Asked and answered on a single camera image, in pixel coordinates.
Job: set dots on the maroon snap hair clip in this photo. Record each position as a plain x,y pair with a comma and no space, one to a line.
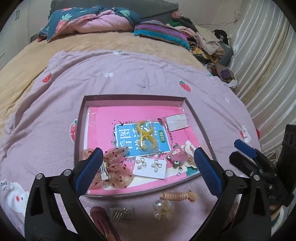
103,223

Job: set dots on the gold spiral earrings bag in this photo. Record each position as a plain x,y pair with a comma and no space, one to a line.
118,214

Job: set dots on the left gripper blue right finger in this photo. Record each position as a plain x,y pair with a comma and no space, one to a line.
210,171

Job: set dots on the pearl flower hair clip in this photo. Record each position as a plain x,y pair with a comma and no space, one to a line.
163,209

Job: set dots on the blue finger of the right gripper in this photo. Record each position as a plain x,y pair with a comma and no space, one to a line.
247,150

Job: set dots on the lilac cartoon print quilt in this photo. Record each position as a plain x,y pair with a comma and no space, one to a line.
37,134

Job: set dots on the open bag of clothes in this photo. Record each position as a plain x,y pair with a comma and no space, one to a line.
224,73

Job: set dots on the pink fuzzy hair clip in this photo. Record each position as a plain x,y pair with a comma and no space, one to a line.
177,157

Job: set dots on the pink book blue label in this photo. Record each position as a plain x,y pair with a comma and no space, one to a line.
141,145

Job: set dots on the striped cream curtain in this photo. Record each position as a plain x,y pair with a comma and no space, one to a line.
263,43

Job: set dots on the small bag with white card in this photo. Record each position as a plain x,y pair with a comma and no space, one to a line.
174,122

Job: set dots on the tan bed blanket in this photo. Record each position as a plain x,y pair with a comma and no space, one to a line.
18,75

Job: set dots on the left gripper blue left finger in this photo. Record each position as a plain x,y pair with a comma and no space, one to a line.
86,170

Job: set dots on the yellow hoop earrings bag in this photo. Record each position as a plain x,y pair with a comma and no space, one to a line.
147,140

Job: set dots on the person's right hand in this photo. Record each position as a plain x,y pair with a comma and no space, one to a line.
275,210

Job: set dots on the flower earrings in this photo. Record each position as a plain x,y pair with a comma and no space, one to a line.
150,168

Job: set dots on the striped purple teal pillow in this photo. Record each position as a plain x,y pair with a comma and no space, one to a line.
156,30

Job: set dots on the white wardrobe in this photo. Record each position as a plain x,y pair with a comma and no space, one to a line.
27,19

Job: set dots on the pile of folded clothes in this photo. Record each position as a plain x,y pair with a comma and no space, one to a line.
207,46

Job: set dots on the shallow mauve cardboard box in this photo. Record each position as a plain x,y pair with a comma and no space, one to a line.
141,143

